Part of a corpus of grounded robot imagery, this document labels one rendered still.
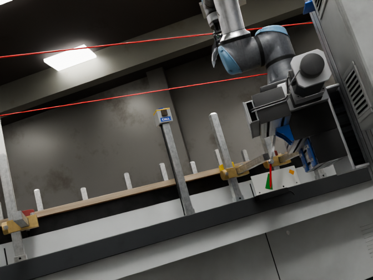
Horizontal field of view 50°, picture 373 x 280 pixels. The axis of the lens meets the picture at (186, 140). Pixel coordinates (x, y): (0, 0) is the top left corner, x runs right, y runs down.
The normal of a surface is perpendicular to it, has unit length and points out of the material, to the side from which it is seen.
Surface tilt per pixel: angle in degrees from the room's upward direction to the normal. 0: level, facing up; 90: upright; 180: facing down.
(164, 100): 90
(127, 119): 90
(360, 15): 90
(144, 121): 90
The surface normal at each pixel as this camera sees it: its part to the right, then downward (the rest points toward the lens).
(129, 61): -0.19, -0.15
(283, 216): 0.28, -0.28
